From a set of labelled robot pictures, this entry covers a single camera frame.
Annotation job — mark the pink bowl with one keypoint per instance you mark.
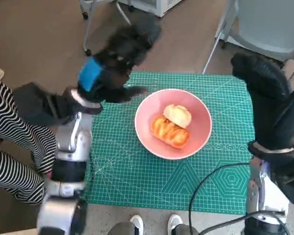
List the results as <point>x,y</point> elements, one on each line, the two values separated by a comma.
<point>198,110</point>

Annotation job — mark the grey frame with casters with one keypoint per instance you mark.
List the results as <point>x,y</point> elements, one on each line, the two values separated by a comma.
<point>88,31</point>

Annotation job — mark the dark grey leg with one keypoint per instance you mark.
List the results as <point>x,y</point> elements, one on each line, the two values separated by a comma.
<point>186,230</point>
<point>122,230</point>

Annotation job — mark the green cutting mat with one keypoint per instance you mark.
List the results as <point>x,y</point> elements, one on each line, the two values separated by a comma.
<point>137,181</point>

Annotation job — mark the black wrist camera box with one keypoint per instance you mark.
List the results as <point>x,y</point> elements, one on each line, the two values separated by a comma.
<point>291,181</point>
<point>36,102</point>

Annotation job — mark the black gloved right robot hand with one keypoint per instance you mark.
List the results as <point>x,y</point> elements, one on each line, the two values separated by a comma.
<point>269,115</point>

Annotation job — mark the white foot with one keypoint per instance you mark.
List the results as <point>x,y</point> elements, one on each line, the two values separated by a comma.
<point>174,221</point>
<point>136,222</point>

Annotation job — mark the pale round bread bun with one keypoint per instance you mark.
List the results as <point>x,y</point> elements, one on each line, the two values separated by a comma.
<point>177,115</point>

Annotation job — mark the white cabinet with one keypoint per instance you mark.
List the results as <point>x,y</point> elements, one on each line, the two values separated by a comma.
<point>159,7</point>

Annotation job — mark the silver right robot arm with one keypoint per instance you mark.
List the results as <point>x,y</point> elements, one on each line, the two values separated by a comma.
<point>257,195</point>

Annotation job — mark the orange striped bread loaf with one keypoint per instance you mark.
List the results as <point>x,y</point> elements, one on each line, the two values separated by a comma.
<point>169,134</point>

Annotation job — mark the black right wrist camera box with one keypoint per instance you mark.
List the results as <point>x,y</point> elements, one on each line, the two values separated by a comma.
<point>291,181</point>

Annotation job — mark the person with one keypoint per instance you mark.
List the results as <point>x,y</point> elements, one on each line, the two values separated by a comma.
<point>14,151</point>

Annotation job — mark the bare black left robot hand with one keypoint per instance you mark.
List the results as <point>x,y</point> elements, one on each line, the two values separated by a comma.
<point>112,80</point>

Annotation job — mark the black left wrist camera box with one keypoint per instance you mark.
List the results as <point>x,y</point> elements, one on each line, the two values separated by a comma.
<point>36,102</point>

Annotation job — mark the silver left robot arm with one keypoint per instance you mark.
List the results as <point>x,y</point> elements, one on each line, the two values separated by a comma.
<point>71,137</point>

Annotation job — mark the grey mesh chair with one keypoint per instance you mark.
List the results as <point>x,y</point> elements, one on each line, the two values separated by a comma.
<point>267,24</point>

